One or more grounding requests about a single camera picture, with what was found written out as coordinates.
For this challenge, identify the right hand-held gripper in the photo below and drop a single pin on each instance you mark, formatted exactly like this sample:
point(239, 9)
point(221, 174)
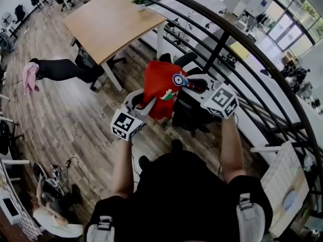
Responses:
point(222, 99)

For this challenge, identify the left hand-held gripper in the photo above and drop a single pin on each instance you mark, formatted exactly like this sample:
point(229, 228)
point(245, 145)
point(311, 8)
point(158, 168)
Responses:
point(125, 123)

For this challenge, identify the red printed shirt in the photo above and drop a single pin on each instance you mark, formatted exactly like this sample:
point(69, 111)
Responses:
point(159, 84)

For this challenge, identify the person's left forearm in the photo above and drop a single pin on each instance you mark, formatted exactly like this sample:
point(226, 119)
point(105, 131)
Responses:
point(122, 170)

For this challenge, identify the person's right forearm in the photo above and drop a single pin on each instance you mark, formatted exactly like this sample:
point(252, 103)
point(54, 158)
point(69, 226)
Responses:
point(230, 150)

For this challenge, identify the black office chair grey jacket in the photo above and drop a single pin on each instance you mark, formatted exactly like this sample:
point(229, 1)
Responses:
point(63, 70)

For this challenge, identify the black swivel chair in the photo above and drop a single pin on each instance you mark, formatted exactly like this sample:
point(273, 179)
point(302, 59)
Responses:
point(6, 137)

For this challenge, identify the black metal railing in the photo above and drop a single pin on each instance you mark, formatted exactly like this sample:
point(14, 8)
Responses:
point(218, 49)

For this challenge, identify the light wooden table white legs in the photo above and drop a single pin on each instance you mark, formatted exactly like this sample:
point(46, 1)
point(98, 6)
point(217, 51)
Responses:
point(108, 24)

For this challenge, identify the small potted plant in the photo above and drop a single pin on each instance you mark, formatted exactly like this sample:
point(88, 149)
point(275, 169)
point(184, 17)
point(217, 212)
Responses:
point(139, 4)

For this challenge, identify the person's black clothed body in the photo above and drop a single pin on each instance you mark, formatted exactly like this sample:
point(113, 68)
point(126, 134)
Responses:
point(176, 198)

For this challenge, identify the small marker device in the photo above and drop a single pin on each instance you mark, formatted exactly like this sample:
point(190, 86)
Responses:
point(56, 171)

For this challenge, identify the pink cloth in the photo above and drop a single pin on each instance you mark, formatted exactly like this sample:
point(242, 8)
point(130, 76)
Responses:
point(29, 78)

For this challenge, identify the dark oval basket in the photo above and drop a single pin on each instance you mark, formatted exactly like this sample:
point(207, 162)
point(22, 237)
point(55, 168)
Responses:
point(39, 171)

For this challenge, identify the white patterned side table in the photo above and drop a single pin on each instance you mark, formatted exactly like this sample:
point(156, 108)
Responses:
point(282, 170)

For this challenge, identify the blue plate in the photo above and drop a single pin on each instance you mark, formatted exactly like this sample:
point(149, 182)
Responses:
point(289, 200)

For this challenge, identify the white table with patterned top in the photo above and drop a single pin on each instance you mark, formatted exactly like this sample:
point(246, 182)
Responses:
point(25, 223)

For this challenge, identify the white device with screen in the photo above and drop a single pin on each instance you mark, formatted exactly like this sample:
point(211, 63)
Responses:
point(10, 209)

